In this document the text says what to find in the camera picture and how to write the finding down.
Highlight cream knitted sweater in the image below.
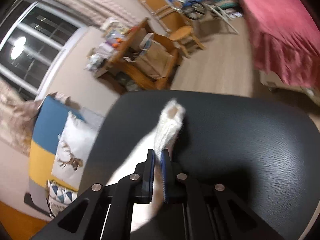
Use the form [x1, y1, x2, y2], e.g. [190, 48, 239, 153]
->
[107, 99, 185, 232]

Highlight white deer print pillow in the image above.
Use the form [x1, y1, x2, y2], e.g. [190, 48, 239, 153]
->
[52, 112, 98, 191]

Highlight grey yellow blue sofa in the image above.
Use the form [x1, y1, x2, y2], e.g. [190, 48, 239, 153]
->
[24, 95, 104, 217]

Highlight triangle pattern pillow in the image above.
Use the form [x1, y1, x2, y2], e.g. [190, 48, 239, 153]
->
[46, 180, 78, 218]

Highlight brown paper bag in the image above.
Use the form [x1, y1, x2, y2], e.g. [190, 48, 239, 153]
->
[134, 33, 172, 80]

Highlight wooden side table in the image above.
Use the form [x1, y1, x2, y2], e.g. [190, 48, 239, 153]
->
[87, 17, 180, 94]

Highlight wooden wardrobe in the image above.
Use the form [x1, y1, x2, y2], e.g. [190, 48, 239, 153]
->
[1, 202, 48, 239]

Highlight beige patterned curtain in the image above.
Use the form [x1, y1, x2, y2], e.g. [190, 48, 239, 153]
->
[0, 79, 43, 156]

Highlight wooden chair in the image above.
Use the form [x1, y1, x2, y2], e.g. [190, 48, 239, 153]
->
[139, 0, 205, 58]

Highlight pink quilted blanket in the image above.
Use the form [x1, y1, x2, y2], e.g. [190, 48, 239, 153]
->
[239, 0, 319, 89]

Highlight window with white frame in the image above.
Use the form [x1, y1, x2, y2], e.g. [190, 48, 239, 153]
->
[1, 0, 87, 100]

